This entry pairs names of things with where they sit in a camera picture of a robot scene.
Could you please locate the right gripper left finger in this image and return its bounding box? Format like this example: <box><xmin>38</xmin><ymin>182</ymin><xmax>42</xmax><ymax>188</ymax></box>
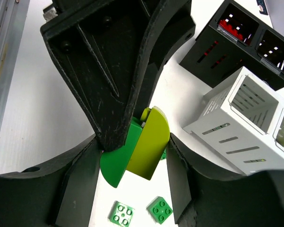
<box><xmin>0</xmin><ymin>136</ymin><xmax>102</xmax><ymax>227</ymax></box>

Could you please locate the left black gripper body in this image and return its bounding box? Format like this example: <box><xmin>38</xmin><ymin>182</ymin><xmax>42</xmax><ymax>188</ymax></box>
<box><xmin>42</xmin><ymin>0</ymin><xmax>196</xmax><ymax>112</ymax></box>

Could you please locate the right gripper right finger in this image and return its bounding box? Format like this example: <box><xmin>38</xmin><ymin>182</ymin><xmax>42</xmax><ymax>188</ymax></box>
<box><xmin>167</xmin><ymin>135</ymin><xmax>284</xmax><ymax>227</ymax></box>

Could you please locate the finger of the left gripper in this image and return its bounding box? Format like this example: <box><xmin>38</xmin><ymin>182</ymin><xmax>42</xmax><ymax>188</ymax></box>
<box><xmin>41</xmin><ymin>0</ymin><xmax>164</xmax><ymax>151</ymax></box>

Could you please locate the red curved lego brick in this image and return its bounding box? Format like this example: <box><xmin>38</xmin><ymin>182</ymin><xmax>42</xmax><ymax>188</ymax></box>
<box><xmin>219</xmin><ymin>19</ymin><xmax>245</xmax><ymax>42</ymax></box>

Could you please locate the green lime lego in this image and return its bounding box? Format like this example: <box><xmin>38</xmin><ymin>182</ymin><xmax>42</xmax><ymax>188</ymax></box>
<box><xmin>100</xmin><ymin>106</ymin><xmax>170</xmax><ymax>188</ymax></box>

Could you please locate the green square lego upper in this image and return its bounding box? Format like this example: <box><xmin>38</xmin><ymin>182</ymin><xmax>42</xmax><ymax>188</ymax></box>
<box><xmin>146</xmin><ymin>196</ymin><xmax>173</xmax><ymax>224</ymax></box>

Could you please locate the green square lego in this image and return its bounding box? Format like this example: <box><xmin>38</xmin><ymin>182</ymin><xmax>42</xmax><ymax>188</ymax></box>
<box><xmin>146</xmin><ymin>196</ymin><xmax>173</xmax><ymax>224</ymax></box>
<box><xmin>108</xmin><ymin>201</ymin><xmax>135</xmax><ymax>227</ymax></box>

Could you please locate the green square lego lower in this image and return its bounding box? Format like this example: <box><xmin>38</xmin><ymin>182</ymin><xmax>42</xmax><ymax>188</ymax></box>
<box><xmin>108</xmin><ymin>201</ymin><xmax>135</xmax><ymax>227</ymax></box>

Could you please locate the black slotted container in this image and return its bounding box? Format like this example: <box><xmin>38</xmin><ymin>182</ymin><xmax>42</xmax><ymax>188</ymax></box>
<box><xmin>180</xmin><ymin>0</ymin><xmax>284</xmax><ymax>90</ymax></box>

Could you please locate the white slotted container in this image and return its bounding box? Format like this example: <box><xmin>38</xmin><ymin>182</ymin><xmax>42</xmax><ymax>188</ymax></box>
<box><xmin>184</xmin><ymin>67</ymin><xmax>284</xmax><ymax>175</ymax></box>

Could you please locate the left blue corner label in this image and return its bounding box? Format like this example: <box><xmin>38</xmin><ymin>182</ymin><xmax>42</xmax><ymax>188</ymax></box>
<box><xmin>257</xmin><ymin>0</ymin><xmax>267</xmax><ymax>12</ymax></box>

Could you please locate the aluminium table front rail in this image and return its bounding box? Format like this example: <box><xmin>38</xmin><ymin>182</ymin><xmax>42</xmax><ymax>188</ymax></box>
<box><xmin>0</xmin><ymin>0</ymin><xmax>30</xmax><ymax>164</ymax></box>

